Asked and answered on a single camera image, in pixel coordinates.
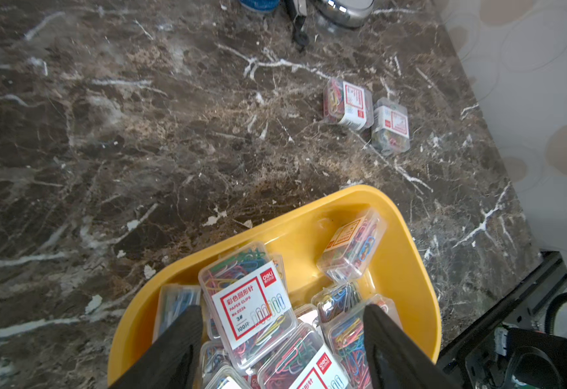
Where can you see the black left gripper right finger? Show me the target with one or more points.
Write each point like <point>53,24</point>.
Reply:
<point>394,359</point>

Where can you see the blue labelled tin can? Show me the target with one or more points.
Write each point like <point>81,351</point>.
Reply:
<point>260,6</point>

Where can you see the paper clip box red label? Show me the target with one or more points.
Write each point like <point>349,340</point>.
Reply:
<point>249,303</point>

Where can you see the paper clip box left edge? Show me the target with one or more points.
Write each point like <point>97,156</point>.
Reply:
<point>173,300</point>

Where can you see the paper clip box front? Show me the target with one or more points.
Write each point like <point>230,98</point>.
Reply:
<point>303,361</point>

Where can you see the chrome hook stand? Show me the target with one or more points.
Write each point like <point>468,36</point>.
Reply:
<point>350,14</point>

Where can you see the paper clip box upright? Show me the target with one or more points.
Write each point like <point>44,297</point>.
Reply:
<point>352,247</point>

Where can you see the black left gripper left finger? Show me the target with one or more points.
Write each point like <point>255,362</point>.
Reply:
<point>172,361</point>

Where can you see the yellow plastic storage tray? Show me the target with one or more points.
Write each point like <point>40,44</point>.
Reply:
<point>300,236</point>

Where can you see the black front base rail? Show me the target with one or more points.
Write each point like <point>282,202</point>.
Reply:
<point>524,307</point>

